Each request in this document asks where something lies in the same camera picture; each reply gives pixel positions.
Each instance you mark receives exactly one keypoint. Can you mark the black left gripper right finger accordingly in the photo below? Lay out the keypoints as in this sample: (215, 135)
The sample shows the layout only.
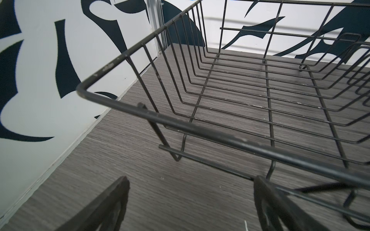
(274, 207)

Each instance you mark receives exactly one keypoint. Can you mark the black wire dish rack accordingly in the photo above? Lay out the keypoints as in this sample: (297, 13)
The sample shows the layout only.
(285, 97)

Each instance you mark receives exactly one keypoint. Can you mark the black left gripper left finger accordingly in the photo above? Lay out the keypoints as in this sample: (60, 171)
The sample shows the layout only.
(105, 213)

